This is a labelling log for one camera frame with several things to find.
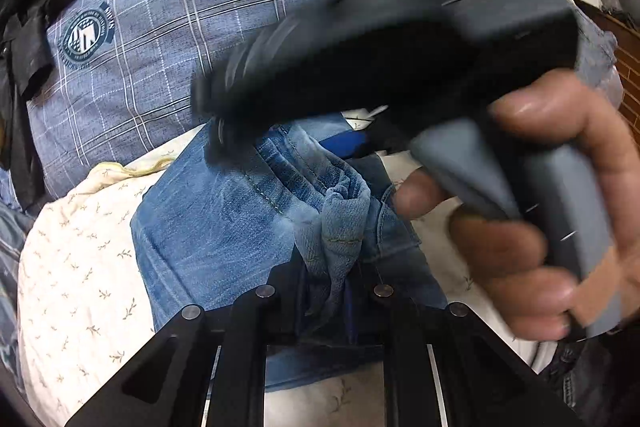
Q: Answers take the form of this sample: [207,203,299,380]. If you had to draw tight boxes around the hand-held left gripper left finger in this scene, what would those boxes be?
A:
[65,264,311,427]

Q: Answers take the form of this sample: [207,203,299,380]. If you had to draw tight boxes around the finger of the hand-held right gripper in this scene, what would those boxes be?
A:
[319,107,418,158]
[192,42,263,164]

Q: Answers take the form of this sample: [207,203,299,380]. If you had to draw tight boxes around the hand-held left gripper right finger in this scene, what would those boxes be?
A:
[350,269,586,427]

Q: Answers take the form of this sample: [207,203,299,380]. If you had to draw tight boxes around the blue denim pants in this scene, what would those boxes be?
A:
[131,114,451,393]

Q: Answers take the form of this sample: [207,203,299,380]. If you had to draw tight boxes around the person's right hand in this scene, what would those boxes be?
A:
[392,69,640,342]

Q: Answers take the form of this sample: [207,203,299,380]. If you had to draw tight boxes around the blue plaid shirt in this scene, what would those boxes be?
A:
[27,0,361,200]

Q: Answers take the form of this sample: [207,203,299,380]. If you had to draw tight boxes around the white leaf-print blanket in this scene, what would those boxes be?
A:
[17,122,551,427]

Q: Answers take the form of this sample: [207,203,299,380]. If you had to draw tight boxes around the person's dark trousers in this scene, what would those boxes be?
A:
[540,337,640,427]

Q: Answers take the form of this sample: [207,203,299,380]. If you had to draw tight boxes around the grey-blue cloth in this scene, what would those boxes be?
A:
[575,14,621,88]

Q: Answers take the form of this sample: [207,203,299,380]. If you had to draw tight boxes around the dark fur-trimmed jacket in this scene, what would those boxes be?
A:
[0,0,93,212]

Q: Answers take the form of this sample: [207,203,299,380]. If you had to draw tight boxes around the blue plaid bed sheet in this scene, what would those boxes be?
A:
[0,167,36,368]

